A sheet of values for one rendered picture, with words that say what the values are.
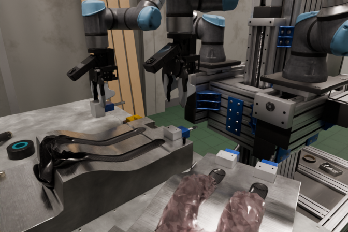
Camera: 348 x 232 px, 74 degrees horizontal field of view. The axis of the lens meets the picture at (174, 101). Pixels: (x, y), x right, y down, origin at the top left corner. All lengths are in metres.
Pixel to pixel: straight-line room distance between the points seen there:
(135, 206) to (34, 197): 0.23
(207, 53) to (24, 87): 2.06
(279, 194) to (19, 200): 0.60
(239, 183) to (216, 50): 0.76
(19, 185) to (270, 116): 0.76
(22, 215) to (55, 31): 2.31
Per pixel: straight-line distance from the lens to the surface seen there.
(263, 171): 0.66
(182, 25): 0.65
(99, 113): 0.89
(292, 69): 0.94
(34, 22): 2.74
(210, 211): 0.50
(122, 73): 2.58
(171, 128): 0.74
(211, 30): 1.22
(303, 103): 0.90
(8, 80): 2.35
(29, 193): 0.68
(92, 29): 0.83
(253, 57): 1.18
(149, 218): 0.51
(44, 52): 2.76
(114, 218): 0.63
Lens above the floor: 1.24
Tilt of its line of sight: 19 degrees down
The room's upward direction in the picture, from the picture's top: straight up
